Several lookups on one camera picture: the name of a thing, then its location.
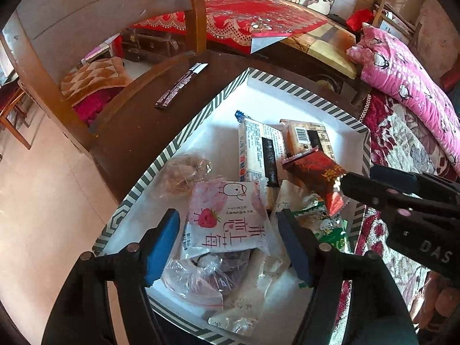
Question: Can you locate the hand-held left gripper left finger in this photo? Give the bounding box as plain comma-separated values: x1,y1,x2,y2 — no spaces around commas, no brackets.
41,208,180,345

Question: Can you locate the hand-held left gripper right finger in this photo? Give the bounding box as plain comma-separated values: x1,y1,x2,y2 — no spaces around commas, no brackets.
275,208,419,345

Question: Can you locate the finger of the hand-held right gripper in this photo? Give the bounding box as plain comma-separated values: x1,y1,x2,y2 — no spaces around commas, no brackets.
369,164,460,202
340,172,414,218

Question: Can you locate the small light green snack packet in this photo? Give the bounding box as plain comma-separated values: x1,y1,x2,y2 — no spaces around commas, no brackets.
293,196,352,290

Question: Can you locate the clear bag of purple snacks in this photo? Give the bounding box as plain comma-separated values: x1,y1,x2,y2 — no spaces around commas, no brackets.
161,248,254,311

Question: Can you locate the red snack packet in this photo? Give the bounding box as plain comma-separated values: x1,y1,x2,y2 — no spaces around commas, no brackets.
281,147,347,218

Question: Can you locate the pink strawberry print packet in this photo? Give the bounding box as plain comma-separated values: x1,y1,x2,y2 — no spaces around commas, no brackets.
180,179,272,259

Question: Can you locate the clear bag with pastry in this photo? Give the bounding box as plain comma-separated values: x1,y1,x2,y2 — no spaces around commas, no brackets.
158,153,213,202

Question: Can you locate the long white snack packet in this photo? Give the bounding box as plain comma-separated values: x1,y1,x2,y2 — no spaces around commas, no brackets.
208,248,288,336

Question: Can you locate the orange brown snack packet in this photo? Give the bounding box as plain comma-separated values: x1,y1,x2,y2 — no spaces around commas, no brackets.
279,118,336,162

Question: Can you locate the blue and white cracker packet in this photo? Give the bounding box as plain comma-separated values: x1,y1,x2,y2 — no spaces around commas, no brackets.
234,111,288,187

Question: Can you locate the striped cardboard box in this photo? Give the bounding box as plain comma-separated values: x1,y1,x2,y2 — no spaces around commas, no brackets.
91,66,371,344

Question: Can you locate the person's right hand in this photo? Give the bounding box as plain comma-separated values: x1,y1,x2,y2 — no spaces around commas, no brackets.
411,271,460,331

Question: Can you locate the red floral blanket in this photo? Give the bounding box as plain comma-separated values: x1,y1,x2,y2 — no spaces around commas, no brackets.
329,90,460,345

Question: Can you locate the translucent white snack packet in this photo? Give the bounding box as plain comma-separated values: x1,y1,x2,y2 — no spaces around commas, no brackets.
268,179,310,216

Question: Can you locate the pink penguin print quilt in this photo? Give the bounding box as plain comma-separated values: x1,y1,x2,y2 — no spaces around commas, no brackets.
346,23,460,177

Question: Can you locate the wooden chair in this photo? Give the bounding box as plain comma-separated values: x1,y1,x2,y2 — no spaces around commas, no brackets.
0,0,360,331

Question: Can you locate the long wooden table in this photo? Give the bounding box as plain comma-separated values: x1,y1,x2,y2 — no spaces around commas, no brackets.
205,0,363,90

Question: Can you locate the magenta cushion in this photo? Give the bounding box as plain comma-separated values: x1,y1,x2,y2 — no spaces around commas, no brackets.
74,86,126,126

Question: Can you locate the red bag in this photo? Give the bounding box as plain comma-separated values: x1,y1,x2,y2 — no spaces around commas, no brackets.
347,9,376,31

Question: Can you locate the wooden rack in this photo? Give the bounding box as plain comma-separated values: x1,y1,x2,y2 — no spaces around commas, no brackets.
372,0,425,47

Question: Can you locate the black and white strip sachet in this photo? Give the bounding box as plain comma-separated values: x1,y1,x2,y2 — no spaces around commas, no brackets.
154,63,209,109

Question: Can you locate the brown checkered cushion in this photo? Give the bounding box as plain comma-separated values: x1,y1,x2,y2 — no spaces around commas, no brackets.
59,57,124,106

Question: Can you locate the large wedding photo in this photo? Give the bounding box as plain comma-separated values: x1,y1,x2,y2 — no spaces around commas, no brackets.
307,0,338,15

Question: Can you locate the small wooden table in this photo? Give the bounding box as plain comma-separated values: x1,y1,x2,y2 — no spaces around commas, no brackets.
0,79,33,150

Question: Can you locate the dark wooden trunk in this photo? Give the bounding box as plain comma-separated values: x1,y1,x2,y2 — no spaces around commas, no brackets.
120,29,187,62

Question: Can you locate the red embroidered tablecloth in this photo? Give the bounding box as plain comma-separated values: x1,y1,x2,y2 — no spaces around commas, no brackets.
131,0,329,56

